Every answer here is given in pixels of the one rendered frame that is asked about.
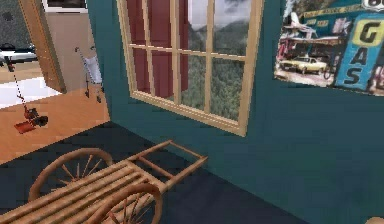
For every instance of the wooden framed window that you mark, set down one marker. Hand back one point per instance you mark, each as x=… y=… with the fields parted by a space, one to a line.
x=186 y=60

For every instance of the wooden wheeled cart table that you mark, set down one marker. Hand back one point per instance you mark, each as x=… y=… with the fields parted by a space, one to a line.
x=83 y=186

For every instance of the colourful gas station poster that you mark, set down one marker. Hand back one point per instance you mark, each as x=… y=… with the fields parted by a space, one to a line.
x=333 y=46

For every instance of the red upright vacuum cleaner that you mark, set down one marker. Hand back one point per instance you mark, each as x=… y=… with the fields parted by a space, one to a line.
x=30 y=116

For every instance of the wooden room door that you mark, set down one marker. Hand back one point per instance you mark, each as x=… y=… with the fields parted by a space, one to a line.
x=43 y=43

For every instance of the white framed picture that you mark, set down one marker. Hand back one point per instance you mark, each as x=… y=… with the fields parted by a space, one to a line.
x=65 y=5

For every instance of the black and white bench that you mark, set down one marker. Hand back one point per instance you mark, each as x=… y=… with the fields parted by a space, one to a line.
x=16 y=53

